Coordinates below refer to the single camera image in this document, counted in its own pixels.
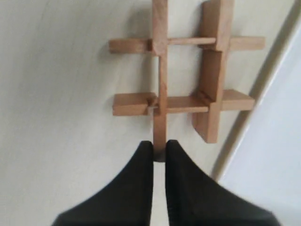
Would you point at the horizontal wooden bar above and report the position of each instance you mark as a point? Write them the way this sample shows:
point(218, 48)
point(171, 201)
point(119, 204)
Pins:
point(139, 103)
point(135, 45)

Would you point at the white plastic tray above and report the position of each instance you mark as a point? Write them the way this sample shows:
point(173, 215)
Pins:
point(262, 159)

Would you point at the wide wooden puzzle bar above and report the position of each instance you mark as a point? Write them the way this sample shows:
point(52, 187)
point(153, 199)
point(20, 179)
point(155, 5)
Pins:
point(216, 22)

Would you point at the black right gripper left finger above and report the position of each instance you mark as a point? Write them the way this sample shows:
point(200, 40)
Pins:
point(125, 201)

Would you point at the thin wooden puzzle bar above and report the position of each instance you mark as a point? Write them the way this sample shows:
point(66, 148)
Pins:
point(159, 49)

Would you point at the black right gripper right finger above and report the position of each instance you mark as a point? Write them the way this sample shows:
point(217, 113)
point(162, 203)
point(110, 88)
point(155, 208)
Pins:
point(195, 199)

